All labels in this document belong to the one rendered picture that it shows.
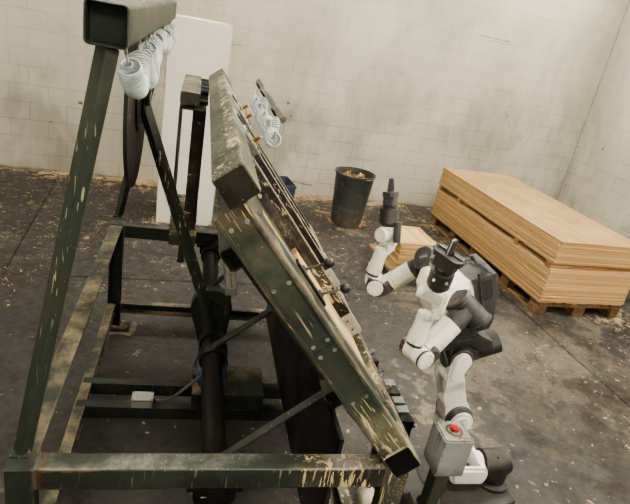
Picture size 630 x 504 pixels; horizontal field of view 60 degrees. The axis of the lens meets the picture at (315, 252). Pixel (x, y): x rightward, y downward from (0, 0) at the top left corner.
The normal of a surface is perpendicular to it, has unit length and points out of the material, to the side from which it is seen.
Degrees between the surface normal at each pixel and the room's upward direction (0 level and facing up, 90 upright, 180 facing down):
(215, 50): 90
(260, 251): 90
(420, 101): 90
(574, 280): 90
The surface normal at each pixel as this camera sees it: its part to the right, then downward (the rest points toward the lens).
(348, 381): 0.18, 0.41
